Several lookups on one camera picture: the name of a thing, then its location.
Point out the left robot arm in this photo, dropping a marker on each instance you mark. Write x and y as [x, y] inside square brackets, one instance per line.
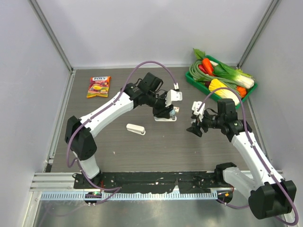
[80, 132]

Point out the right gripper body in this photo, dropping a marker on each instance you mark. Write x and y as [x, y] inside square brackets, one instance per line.
[209, 121]

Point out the bok choy toy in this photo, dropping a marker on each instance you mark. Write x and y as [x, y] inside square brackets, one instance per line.
[224, 71]

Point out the green long beans bundle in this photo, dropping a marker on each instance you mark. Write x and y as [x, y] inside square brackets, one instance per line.
[200, 77]

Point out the candy bag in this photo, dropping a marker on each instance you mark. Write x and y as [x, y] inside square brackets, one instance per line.
[98, 86]

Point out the red pepper toy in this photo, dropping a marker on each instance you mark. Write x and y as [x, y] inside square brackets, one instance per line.
[201, 67]

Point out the white staple box sleeve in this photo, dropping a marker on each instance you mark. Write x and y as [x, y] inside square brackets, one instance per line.
[176, 109]

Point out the orange carrot toy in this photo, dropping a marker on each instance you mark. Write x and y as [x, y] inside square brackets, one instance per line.
[208, 66]

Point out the blue white stapler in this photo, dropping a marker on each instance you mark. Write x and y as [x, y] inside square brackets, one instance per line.
[165, 116]

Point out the small orange tomato toy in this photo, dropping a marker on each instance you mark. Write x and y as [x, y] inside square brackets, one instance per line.
[242, 91]

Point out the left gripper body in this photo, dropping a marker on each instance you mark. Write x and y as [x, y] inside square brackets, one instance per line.
[159, 107]

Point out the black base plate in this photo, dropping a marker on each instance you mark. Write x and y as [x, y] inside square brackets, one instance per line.
[153, 182]

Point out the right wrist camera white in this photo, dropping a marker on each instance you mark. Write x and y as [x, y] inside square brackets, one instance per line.
[198, 109]

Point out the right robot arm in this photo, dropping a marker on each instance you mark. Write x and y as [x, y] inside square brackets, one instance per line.
[267, 192]

